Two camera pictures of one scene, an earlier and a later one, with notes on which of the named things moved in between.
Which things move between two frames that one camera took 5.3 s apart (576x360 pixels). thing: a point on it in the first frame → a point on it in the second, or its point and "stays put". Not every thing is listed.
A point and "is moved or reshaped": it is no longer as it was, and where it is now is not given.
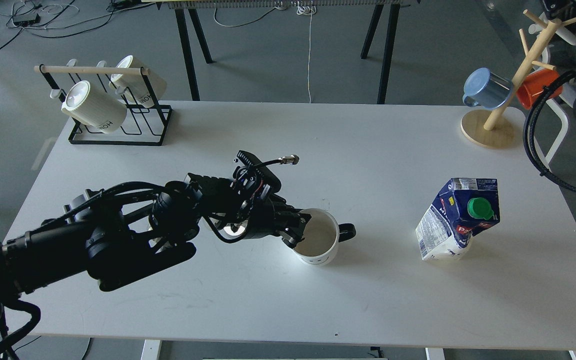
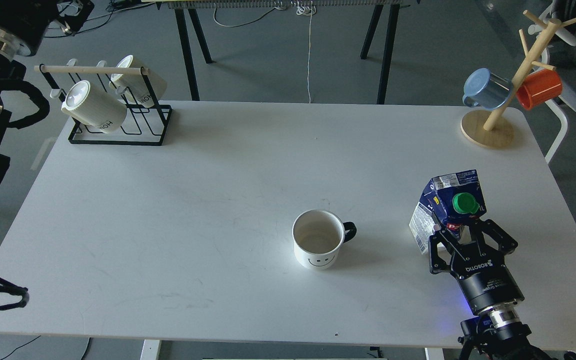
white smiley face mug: x=322 y=235 stays put
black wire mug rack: x=109 y=105 stays put
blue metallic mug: x=486 y=89 stays put
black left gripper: x=246 y=205 → x=24 y=24
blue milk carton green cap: x=462 y=207 is moved or reshaped
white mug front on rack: x=94 y=108 stays put
